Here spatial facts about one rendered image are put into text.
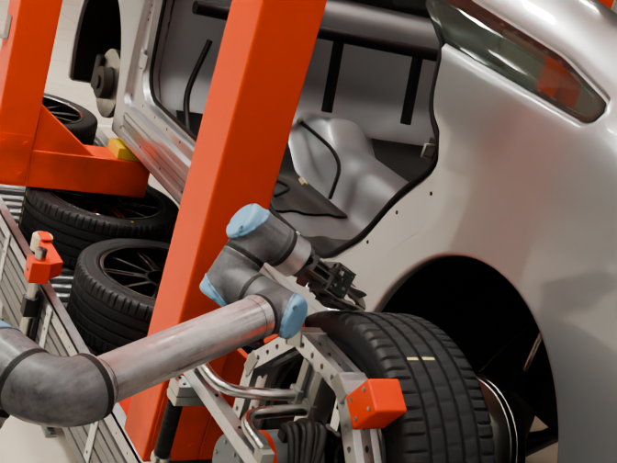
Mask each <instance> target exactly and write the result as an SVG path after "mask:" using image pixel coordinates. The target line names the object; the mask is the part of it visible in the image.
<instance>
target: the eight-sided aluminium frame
mask: <svg viewBox="0 0 617 463"><path fill-rule="evenodd" d="M300 356H304V357H305V358H306V359H307V360H308V361H309V362H310V363H311V365H312V366H313V367H314V369H315V370H316V371H317V372H320V374H321V375H322V376H323V377H324V380H325V381H326V382H327V383H328V384H329V386H330V387H331V388H332V389H333V390H334V392H335V394H336V397H337V403H338V410H339V417H340V424H341V431H342V443H343V451H344V457H345V463H382V460H381V454H380V448H379V442H378V435H377V429H353V425H352V421H351V416H350V413H349V409H348V405H347V401H346V397H347V396H348V395H349V394H350V393H351V392H352V391H354V390H355V389H356V388H358V387H359V386H360V385H361V384H363V383H364V382H365V381H366V380H368V378H367V377H366V375H365V373H364V372H361V371H360V370H359V369H358V367H357V366H356V365H355V364H354V363H353V362H352V361H351V360H350V359H349V358H348V357H347V356H346V355H345V354H344V353H343V352H342V351H341V349H340V348H339V347H338V346H337V345H336V344H335V343H334V342H333V341H332V340H331V339H330V338H329V337H328V336H327V333H324V332H323V331H322V330H321V328H314V327H301V328H300V330H299V331H298V332H297V334H296V335H295V336H293V337H292V338H290V339H284V338H280V337H277V338H276V339H274V340H273V341H271V342H270V343H268V344H265V345H264V346H262V347H260V348H258V349H257V350H252V352H251V353H250V354H248V357H247V360H246V362H245V363H244V370H243V373H242V377H241V383H240V386H245V387H254V388H268V389H270V387H271V384H272V381H273V377H274V374H275V371H276V370H277V369H278V368H279V367H281V366H283V365H285V364H287V363H289V362H290V361H292V360H294V359H296V358H298V357H300ZM265 403H266V401H258V400H247V399H241V398H236V399H235V402H234V405H233V408H232V410H233V411H234V412H235V413H236V415H237V416H238V417H239V419H240V420H241V418H242V416H243V415H244V414H245V413H246V412H248V411H249V410H250V409H253V408H256V407H261V406H265Z"/></svg>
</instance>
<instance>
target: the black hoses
mask: <svg viewBox="0 0 617 463"><path fill-rule="evenodd" d="M328 433H329V430H328V429H327V427H326V426H325V425H324V424H323V423H322V421H314V422H312V421H311V420H310V419H308V418H298V419H296V420H295V421H289V422H287V423H282V424H281V428H279V431H278V434H277V436H278V438H279V439H280V440H281V442H282V443H287V463H320V462H321V459H322V456H323V452H324V448H325V445H326V441H327V435H328Z"/></svg>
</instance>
